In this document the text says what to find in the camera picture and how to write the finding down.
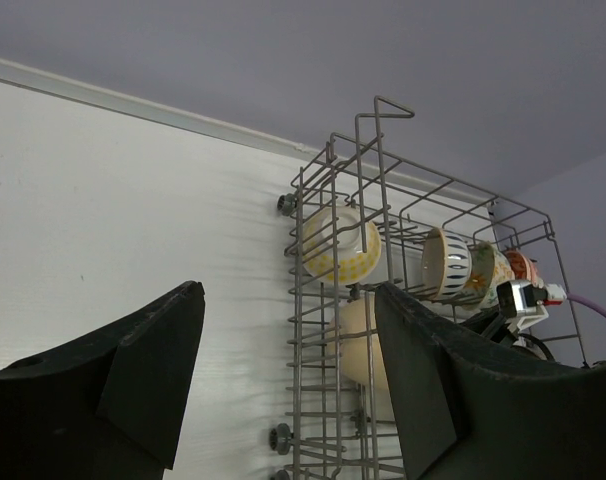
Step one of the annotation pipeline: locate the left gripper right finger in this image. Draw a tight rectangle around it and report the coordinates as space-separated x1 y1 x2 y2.
375 283 606 479

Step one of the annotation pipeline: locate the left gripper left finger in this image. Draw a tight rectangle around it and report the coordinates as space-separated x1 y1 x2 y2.
0 281 205 479

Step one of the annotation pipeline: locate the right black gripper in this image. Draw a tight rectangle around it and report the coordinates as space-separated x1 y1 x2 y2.
461 307 555 361

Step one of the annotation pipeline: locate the leaf and flower pattern bowl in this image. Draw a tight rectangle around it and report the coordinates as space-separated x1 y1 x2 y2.
461 242 515 311

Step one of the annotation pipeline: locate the orange coral pattern bowl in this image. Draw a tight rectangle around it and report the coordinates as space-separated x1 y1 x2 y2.
504 250 544 287

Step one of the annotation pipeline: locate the white bowl with patterned outside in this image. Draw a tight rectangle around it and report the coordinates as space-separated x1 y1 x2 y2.
421 228 472 301

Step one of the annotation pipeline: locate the tan orange bowl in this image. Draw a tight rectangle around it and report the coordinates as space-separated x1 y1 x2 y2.
326 294 389 391

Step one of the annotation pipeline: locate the teal bowl with yellow centre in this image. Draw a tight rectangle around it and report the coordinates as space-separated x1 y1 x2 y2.
302 206 382 286

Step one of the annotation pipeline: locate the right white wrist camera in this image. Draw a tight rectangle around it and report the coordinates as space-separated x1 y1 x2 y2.
496 280 567 332

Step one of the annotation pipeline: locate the grey wire dish rack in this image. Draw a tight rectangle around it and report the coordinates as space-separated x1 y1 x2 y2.
270 96 571 479

